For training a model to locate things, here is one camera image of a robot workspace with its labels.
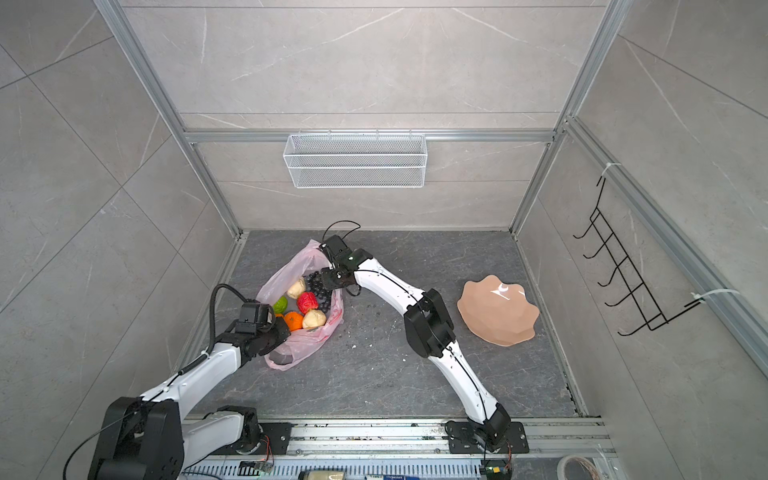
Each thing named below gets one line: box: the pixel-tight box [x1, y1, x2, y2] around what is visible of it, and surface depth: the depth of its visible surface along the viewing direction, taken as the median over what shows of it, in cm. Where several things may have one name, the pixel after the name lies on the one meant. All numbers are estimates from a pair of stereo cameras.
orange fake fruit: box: [284, 311, 304, 332], surface depth 92 cm
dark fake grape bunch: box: [305, 270, 333, 313], surface depth 100 cm
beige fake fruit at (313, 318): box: [302, 309, 327, 329], surface depth 92 cm
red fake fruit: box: [297, 291, 319, 315], surface depth 95 cm
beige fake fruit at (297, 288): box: [287, 277, 306, 299], surface depth 99 cm
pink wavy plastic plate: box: [457, 274, 540, 347], surface depth 98 cm
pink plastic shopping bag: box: [256, 240, 343, 371], surface depth 90 cm
